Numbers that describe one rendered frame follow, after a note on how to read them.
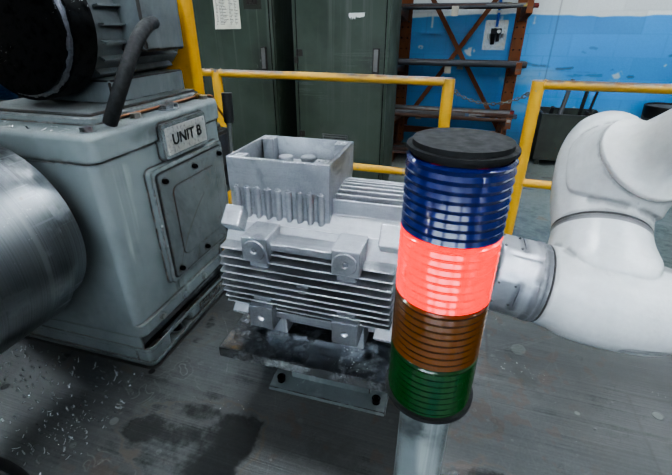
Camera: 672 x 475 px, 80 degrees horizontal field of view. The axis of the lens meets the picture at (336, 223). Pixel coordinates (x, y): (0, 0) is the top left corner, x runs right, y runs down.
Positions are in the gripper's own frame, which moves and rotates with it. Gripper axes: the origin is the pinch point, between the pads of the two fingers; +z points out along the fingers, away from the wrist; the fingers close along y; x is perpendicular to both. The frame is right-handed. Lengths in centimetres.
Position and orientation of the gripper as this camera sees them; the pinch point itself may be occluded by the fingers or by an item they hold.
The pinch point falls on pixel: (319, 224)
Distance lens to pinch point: 49.9
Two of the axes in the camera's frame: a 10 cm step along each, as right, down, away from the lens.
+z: -9.5, -2.5, 1.9
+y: -2.8, 4.3, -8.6
